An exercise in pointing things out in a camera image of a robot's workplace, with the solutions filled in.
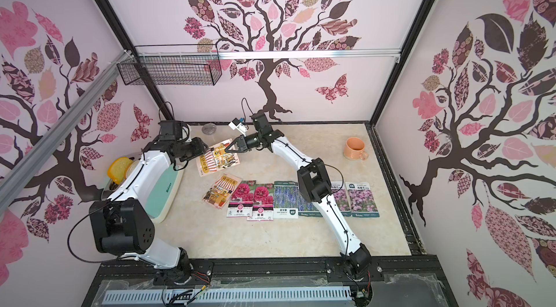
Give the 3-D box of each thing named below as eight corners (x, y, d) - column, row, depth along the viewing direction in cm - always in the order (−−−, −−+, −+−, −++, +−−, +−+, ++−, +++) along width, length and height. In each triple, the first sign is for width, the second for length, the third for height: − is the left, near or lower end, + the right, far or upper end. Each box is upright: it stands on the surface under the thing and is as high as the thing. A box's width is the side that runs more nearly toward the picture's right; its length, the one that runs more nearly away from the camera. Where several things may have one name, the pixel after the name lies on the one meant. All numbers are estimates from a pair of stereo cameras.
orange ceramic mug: (345, 163, 105) (350, 152, 99) (342, 147, 112) (346, 136, 105) (362, 163, 105) (368, 152, 99) (358, 147, 112) (363, 136, 105)
